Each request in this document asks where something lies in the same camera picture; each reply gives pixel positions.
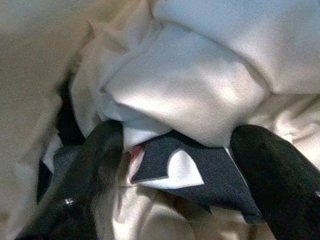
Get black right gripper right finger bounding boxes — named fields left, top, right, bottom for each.
left=231, top=124, right=320, bottom=240

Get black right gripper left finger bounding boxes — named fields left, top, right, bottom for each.
left=22, top=121, right=125, bottom=240

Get white black red printed garment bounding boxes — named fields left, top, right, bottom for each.
left=37, top=24, right=271, bottom=223

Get white laundry bag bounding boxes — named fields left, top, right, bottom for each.
left=0, top=0, right=320, bottom=240

